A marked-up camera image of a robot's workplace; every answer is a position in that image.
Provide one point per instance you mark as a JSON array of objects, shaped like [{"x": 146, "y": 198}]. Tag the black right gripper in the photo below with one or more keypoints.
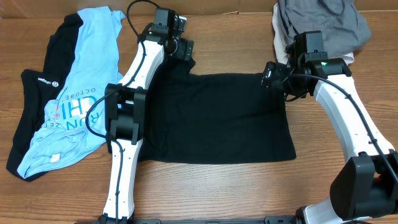
[{"x": 271, "y": 78}]

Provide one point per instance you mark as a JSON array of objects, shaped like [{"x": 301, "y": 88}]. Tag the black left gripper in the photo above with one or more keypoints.
[{"x": 185, "y": 50}]

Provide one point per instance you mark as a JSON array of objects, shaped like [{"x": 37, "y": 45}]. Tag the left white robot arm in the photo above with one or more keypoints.
[{"x": 125, "y": 110}]

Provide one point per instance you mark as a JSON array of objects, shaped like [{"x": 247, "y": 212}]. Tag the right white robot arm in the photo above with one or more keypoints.
[{"x": 366, "y": 186}]

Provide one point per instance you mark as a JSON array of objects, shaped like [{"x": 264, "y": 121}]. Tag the beige folded garment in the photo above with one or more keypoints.
[{"x": 280, "y": 43}]

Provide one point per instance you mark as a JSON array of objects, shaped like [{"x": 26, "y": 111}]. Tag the grey folded shorts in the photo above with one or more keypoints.
[{"x": 361, "y": 34}]

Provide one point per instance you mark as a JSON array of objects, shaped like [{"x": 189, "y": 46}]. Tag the black logo t-shirt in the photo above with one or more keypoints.
[{"x": 41, "y": 87}]

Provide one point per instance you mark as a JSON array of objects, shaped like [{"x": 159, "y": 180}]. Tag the light blue printed t-shirt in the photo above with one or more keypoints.
[{"x": 74, "y": 122}]

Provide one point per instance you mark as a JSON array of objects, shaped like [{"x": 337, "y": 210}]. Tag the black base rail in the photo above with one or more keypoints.
[{"x": 286, "y": 219}]

